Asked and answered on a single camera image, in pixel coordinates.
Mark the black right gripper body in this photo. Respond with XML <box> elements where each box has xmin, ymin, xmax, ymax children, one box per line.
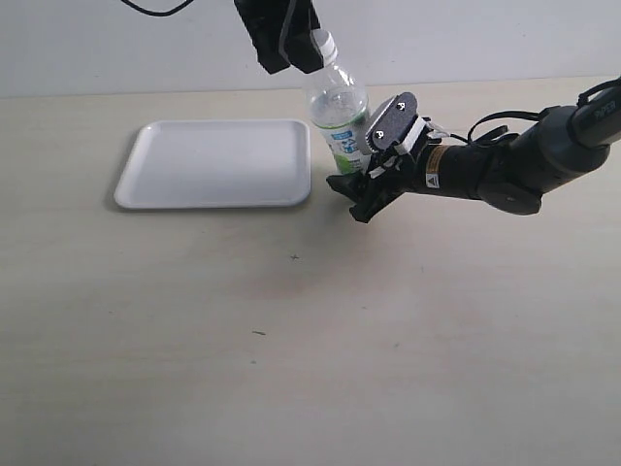
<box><xmin>349</xmin><ymin>124</ymin><xmax>442</xmax><ymax>223</ymax></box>

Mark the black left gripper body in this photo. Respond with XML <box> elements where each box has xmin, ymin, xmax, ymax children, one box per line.
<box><xmin>234</xmin><ymin>0</ymin><xmax>321</xmax><ymax>47</ymax></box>

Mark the white bottle cap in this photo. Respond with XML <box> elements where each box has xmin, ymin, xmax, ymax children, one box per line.
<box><xmin>311</xmin><ymin>29</ymin><xmax>330</xmax><ymax>58</ymax></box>

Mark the clear plastic drink bottle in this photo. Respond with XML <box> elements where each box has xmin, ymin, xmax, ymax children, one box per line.
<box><xmin>302</xmin><ymin>29</ymin><xmax>372</xmax><ymax>176</ymax></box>

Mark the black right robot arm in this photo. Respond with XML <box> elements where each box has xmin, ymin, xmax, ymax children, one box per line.
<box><xmin>327</xmin><ymin>80</ymin><xmax>620</xmax><ymax>223</ymax></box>

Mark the white rectangular plastic tray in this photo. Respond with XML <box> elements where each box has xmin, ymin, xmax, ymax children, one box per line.
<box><xmin>114</xmin><ymin>119</ymin><xmax>311</xmax><ymax>210</ymax></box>

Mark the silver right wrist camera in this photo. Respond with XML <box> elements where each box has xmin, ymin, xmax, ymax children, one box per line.
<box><xmin>356</xmin><ymin>92</ymin><xmax>426</xmax><ymax>155</ymax></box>

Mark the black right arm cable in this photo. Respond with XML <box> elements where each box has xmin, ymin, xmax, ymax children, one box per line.
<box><xmin>427</xmin><ymin>109</ymin><xmax>540</xmax><ymax>147</ymax></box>

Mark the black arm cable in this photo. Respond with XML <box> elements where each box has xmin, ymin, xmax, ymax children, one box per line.
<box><xmin>427</xmin><ymin>109</ymin><xmax>540</xmax><ymax>147</ymax></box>
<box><xmin>120</xmin><ymin>0</ymin><xmax>195</xmax><ymax>17</ymax></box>

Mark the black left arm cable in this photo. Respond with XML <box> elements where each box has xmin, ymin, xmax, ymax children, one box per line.
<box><xmin>120</xmin><ymin>0</ymin><xmax>195</xmax><ymax>17</ymax></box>

